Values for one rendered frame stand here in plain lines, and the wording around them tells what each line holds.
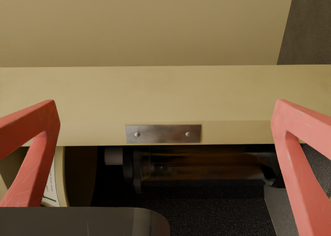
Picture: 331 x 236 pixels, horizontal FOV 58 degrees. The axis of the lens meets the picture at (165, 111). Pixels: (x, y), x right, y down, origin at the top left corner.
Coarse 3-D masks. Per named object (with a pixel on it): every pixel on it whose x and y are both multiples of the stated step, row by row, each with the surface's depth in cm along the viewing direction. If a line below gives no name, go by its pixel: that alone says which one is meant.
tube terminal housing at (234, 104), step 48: (0, 96) 31; (48, 96) 31; (96, 96) 31; (144, 96) 31; (192, 96) 31; (240, 96) 31; (288, 96) 30; (96, 144) 29; (144, 144) 29; (192, 144) 29; (0, 192) 33
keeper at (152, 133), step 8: (128, 128) 28; (136, 128) 28; (144, 128) 28; (152, 128) 28; (160, 128) 28; (168, 128) 28; (176, 128) 28; (184, 128) 28; (192, 128) 28; (200, 128) 28; (128, 136) 28; (136, 136) 28; (144, 136) 28; (152, 136) 28; (160, 136) 28; (168, 136) 28; (176, 136) 28; (184, 136) 28; (192, 136) 28
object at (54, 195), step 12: (60, 156) 35; (72, 156) 50; (84, 156) 51; (96, 156) 52; (60, 168) 35; (72, 168) 50; (84, 168) 50; (96, 168) 51; (48, 180) 36; (60, 180) 35; (72, 180) 49; (84, 180) 49; (48, 192) 36; (60, 192) 35; (72, 192) 47; (84, 192) 48; (48, 204) 38; (60, 204) 36; (72, 204) 44; (84, 204) 46
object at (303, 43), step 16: (304, 0) 55; (320, 0) 49; (288, 16) 62; (304, 16) 55; (320, 16) 49; (288, 32) 62; (304, 32) 55; (320, 32) 49; (288, 48) 62; (304, 48) 55; (320, 48) 49; (288, 64) 62; (304, 64) 55; (320, 64) 49
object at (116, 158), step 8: (104, 152) 43; (112, 152) 43; (120, 152) 43; (128, 152) 40; (104, 160) 43; (112, 160) 43; (120, 160) 43; (128, 160) 40; (128, 168) 40; (128, 176) 40
